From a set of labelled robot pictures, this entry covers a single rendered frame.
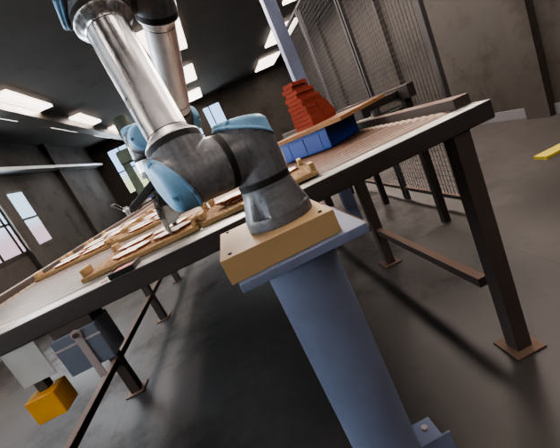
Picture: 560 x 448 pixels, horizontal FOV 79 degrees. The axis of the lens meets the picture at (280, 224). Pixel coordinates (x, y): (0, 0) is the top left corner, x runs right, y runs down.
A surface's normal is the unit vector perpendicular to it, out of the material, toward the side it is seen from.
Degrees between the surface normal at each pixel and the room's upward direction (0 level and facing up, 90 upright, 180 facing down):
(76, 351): 90
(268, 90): 90
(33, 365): 90
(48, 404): 90
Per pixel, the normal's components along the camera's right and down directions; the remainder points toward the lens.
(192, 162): 0.32, -0.18
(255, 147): 0.44, 0.05
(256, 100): 0.17, 0.18
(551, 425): -0.41, -0.88
